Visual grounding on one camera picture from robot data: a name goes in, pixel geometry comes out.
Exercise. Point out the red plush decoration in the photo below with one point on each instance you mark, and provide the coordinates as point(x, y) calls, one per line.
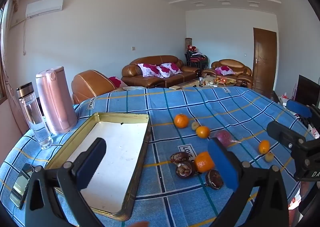
point(192, 47)

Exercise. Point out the black television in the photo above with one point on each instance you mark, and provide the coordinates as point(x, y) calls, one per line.
point(308, 89)

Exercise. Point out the tall patterned vase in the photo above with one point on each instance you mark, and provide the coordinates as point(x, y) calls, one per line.
point(188, 42)

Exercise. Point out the white air conditioner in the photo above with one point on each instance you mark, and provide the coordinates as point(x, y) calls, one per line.
point(45, 7)

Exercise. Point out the stacked dark chairs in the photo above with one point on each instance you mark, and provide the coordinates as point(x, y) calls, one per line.
point(196, 60)

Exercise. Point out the dark wrinkled fruit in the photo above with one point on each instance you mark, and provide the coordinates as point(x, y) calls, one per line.
point(213, 179)
point(178, 157)
point(184, 170)

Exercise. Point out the orange with stem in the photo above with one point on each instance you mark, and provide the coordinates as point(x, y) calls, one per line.
point(181, 120)

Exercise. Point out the wooden coffee table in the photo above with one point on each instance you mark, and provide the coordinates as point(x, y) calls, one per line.
point(187, 84)

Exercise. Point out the brown wooden door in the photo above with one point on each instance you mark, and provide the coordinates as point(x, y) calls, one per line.
point(265, 62)

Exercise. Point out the brown leather three-seat sofa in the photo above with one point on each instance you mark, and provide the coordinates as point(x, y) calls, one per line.
point(155, 80)

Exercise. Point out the black smartphone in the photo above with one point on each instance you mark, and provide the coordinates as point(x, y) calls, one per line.
point(20, 187)

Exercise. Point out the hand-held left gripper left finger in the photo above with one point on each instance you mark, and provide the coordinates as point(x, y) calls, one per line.
point(92, 164)

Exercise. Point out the brown leather rounded armchair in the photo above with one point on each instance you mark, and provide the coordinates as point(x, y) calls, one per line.
point(232, 63)

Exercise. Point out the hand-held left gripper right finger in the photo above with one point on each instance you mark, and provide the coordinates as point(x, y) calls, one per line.
point(223, 164)

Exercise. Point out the pink electric kettle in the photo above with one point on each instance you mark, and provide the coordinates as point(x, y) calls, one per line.
point(57, 102)

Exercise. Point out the assorted snacks pile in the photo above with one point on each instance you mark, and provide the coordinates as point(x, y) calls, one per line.
point(220, 81)

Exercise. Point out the gold metal tin tray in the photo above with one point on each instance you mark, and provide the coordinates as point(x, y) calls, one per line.
point(120, 147)

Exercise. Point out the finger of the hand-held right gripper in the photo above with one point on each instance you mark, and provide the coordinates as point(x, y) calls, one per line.
point(282, 132)
point(298, 108)

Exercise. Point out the blue plaid tablecloth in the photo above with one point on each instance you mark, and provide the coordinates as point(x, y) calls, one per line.
point(225, 109)

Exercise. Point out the white red floral pillow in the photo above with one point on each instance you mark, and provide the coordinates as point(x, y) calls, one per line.
point(225, 70)
point(148, 70)
point(168, 69)

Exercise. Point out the light pink curtain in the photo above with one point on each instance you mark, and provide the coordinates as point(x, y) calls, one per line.
point(7, 42)

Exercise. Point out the small yellow fruit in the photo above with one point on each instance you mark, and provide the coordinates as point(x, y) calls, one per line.
point(269, 157)
point(195, 125)

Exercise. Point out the brown leather armchair white piping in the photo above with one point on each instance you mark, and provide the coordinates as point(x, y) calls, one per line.
point(90, 84)

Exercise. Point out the purple red radish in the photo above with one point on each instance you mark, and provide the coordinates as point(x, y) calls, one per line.
point(225, 136)

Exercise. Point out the white paper sheets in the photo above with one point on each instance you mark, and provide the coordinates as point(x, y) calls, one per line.
point(132, 88)

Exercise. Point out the clear glass water bottle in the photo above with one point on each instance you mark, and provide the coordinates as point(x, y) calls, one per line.
point(35, 122)

